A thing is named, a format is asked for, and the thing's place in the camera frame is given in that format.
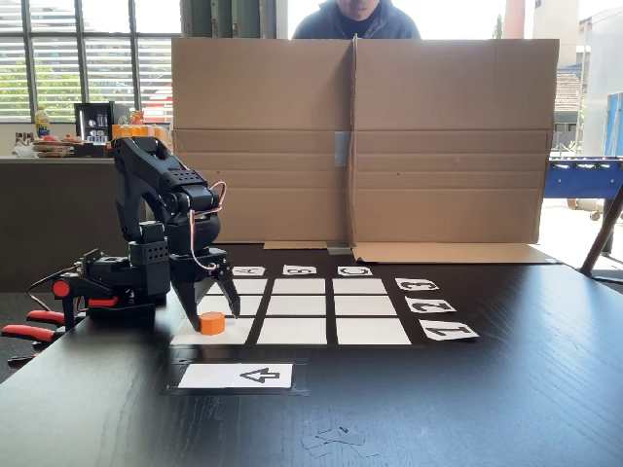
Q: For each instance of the paper label letter C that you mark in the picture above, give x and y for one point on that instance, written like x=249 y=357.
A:
x=355 y=271

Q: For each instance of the dark counter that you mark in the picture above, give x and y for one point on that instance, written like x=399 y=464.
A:
x=34 y=219

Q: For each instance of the red and black clamp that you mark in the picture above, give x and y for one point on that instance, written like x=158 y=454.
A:
x=39 y=333

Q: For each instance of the grey tape strip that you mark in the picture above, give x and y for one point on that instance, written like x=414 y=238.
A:
x=339 y=250
x=342 y=148

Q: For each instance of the paper label number 2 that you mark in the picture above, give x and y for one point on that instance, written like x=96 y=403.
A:
x=430 y=305

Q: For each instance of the round orange token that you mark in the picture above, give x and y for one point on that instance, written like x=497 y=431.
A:
x=212 y=323

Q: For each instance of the paper label letter B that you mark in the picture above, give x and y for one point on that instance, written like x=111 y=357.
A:
x=300 y=270

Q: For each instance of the paper label number 3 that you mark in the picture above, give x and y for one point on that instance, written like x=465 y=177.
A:
x=416 y=284

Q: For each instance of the blue foosball table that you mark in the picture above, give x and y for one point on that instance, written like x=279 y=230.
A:
x=584 y=180

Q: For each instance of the orange juice carton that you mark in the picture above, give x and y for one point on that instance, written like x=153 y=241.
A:
x=121 y=130
x=140 y=130
x=161 y=133

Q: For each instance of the person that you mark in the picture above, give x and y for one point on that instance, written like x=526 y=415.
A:
x=340 y=26

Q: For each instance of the paper label number 1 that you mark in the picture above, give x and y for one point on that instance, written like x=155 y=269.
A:
x=449 y=331

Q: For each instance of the black glass-front cabinet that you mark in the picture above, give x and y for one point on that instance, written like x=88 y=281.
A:
x=97 y=121

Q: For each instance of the yellow bottle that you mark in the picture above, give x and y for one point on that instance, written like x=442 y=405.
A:
x=42 y=124

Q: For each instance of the food platter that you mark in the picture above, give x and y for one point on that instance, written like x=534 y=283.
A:
x=51 y=146

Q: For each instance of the white arrow paper sheet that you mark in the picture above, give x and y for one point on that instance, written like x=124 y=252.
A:
x=214 y=375

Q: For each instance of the brown cardboard box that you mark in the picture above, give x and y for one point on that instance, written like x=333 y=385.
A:
x=452 y=97
x=263 y=97

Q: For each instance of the clear tape scraps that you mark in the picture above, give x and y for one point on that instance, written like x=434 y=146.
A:
x=340 y=438

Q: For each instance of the white nine-square grid sheet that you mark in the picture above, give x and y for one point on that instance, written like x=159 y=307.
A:
x=297 y=306

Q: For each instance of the grey metal leg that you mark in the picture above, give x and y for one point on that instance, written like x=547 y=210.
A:
x=601 y=238

